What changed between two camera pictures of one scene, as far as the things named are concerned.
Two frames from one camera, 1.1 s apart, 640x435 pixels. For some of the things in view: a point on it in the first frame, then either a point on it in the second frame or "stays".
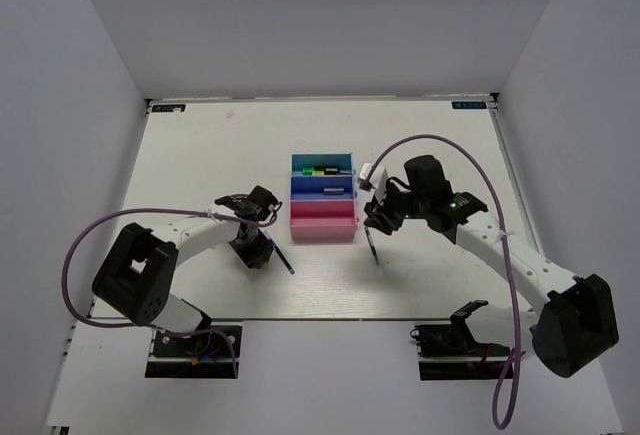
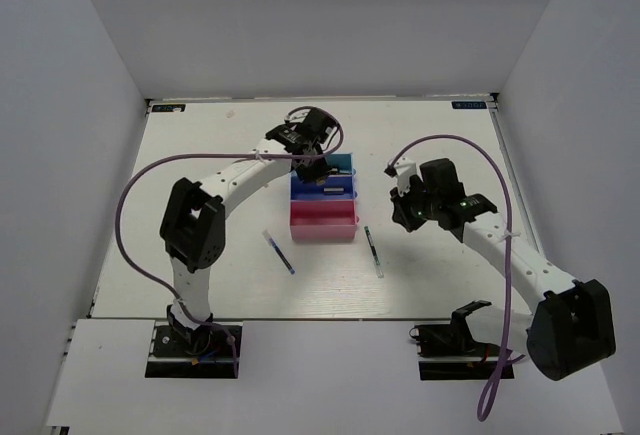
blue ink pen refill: (283, 258) stays
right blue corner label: (468, 105) stays
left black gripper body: (252, 249) → (316, 168)
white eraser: (333, 190) stays
